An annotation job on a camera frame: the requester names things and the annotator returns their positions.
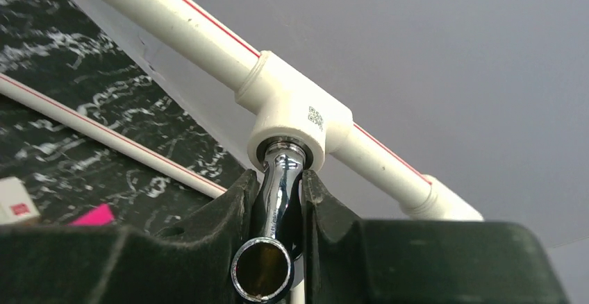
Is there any beige small cardboard box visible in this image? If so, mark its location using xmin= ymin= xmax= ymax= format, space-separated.
xmin=1 ymin=176 xmax=40 ymax=226

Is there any chrome water faucet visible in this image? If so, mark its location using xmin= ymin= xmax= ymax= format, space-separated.
xmin=230 ymin=141 xmax=306 ymax=303

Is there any white PVC pipe frame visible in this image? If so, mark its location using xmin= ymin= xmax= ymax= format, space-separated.
xmin=0 ymin=0 xmax=485 ymax=222

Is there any pink rectangular bar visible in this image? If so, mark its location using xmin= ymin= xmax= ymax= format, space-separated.
xmin=69 ymin=203 xmax=115 ymax=226

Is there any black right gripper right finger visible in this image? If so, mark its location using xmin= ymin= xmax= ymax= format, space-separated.
xmin=301 ymin=170 xmax=569 ymax=303

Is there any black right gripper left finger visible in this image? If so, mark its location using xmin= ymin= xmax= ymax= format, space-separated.
xmin=1 ymin=170 xmax=259 ymax=303

